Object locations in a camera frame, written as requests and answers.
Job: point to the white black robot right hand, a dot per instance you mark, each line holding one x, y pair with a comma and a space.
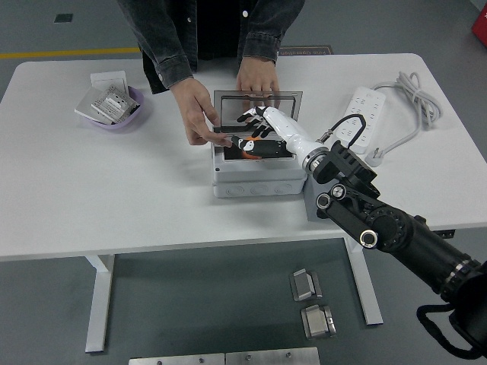
293, 133

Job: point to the tall metal plate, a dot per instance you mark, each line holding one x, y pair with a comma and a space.
272, 356

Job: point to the person's left forearm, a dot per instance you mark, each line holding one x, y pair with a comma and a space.
262, 42

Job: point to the person's right forearm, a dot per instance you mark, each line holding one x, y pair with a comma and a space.
167, 64

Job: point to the person's right hand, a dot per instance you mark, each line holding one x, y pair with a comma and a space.
198, 110

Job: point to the printed white socket panel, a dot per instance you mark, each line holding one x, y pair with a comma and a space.
114, 102

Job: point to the white power strip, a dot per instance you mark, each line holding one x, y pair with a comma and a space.
365, 106

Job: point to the person's left hand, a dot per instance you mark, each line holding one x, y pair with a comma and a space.
258, 78

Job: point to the person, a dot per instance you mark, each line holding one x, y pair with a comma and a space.
213, 26

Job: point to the plain white switch panel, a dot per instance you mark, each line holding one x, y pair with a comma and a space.
108, 77

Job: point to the grey cube with round hole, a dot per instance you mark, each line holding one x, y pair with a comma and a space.
310, 205

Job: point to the long metal plate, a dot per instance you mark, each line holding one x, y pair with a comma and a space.
175, 360

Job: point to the brown floor sign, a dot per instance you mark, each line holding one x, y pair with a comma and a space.
304, 52

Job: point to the small grey metal block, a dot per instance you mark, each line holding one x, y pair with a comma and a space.
304, 285

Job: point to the white table leg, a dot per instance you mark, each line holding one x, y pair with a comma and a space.
99, 304
371, 304

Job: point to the black floor hatch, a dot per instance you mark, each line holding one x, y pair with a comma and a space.
63, 18

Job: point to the black table control panel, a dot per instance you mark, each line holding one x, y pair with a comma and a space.
447, 233

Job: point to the yellow floor tape line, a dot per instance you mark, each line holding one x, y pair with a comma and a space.
38, 55

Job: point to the large grey metal block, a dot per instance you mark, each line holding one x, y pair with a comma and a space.
317, 323

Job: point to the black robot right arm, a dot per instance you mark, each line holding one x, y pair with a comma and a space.
399, 228

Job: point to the grey electrical box clear lid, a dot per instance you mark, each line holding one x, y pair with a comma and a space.
258, 178

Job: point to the orange cylinder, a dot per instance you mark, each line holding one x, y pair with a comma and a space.
249, 155

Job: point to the red object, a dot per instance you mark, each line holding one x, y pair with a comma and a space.
480, 26

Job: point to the purple tray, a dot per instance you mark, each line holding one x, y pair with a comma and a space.
140, 99

